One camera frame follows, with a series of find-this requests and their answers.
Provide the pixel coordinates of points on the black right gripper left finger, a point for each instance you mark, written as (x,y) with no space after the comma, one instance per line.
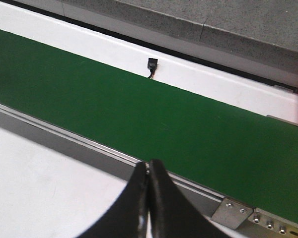
(127,217)

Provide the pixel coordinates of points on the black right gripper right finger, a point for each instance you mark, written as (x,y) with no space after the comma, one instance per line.
(171,213)

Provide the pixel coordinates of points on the green conveyor belt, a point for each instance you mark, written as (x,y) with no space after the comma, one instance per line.
(241,154)

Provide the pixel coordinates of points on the black belt sensor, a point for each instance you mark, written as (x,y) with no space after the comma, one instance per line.
(152,66)

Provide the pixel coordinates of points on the grey speckled stone counter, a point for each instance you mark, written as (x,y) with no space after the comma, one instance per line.
(262,31)

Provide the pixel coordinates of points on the metal rail corner bracket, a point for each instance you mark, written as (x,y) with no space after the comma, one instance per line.
(231,213)

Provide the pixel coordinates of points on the aluminium conveyor front rail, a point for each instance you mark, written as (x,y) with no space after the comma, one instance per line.
(260,224)

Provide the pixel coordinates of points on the white conveyor back rail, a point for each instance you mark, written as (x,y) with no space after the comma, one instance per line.
(213,83)

